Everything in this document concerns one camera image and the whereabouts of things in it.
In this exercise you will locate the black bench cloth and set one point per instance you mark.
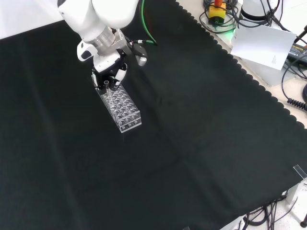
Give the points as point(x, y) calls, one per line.
point(192, 124)

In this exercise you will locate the clear glass test tube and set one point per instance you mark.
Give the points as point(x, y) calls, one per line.
point(108, 92)

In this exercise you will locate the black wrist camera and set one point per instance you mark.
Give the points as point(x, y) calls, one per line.
point(141, 54)

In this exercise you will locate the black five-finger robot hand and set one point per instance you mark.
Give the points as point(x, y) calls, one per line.
point(105, 64)

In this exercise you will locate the clear plastic test tube rack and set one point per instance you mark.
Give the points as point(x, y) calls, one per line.
point(123, 110)

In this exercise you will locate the yellow stop button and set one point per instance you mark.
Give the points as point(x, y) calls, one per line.
point(217, 13)

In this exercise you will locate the clear plastic cloth clip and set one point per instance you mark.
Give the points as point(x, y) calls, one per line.
point(300, 171)

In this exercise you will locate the black yellow-labelled device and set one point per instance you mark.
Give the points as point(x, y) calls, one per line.
point(298, 51)

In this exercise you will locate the pale board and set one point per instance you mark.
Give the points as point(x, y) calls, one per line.
point(261, 44)

